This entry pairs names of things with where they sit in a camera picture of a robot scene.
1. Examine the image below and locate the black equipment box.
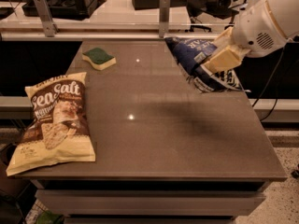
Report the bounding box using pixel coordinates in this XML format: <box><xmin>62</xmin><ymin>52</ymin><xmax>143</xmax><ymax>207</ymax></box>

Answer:
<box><xmin>21</xmin><ymin>0</ymin><xmax>107</xmax><ymax>21</ymax></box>

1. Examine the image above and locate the blue chip bag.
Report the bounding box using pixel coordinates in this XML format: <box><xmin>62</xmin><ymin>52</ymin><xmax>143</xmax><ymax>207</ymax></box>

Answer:
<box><xmin>164</xmin><ymin>37</ymin><xmax>243</xmax><ymax>93</ymax></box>

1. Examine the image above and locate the brown sea salt chip bag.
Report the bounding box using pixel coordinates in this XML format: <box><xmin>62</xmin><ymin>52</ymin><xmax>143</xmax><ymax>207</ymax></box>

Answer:
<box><xmin>7</xmin><ymin>72</ymin><xmax>95</xmax><ymax>176</ymax></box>

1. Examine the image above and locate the grey table drawer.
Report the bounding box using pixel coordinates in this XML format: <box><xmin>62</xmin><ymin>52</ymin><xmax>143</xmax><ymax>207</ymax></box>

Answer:
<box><xmin>36</xmin><ymin>189</ymin><xmax>265</xmax><ymax>217</ymax></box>

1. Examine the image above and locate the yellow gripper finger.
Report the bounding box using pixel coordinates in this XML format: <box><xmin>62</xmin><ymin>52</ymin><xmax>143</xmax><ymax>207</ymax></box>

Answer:
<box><xmin>213</xmin><ymin>26</ymin><xmax>233</xmax><ymax>49</ymax></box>
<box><xmin>203</xmin><ymin>45</ymin><xmax>249</xmax><ymax>74</ymax></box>

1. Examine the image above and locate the metal rail bracket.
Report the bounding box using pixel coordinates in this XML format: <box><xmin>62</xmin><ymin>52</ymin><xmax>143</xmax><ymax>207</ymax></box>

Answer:
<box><xmin>33</xmin><ymin>0</ymin><xmax>58</xmax><ymax>37</ymax></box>
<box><xmin>159</xmin><ymin>0</ymin><xmax>171</xmax><ymax>37</ymax></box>

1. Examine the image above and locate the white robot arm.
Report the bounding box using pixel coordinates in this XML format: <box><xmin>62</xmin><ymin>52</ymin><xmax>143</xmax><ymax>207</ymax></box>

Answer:
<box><xmin>203</xmin><ymin>0</ymin><xmax>299</xmax><ymax>74</ymax></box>

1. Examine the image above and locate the left metal rail bracket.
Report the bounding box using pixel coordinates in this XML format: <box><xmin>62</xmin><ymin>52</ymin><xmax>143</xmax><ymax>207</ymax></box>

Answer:
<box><xmin>33</xmin><ymin>0</ymin><xmax>58</xmax><ymax>37</ymax></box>

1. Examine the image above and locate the middle metal rail bracket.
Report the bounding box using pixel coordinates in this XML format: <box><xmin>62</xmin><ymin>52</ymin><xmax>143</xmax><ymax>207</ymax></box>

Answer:
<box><xmin>159</xmin><ymin>0</ymin><xmax>171</xmax><ymax>37</ymax></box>

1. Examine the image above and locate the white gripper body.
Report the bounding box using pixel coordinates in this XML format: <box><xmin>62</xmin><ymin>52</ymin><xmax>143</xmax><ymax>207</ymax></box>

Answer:
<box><xmin>232</xmin><ymin>0</ymin><xmax>287</xmax><ymax>58</ymax></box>

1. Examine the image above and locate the green yellow sponge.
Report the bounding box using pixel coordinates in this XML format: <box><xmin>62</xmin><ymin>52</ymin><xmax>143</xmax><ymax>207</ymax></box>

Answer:
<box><xmin>82</xmin><ymin>48</ymin><xmax>116</xmax><ymax>71</ymax></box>

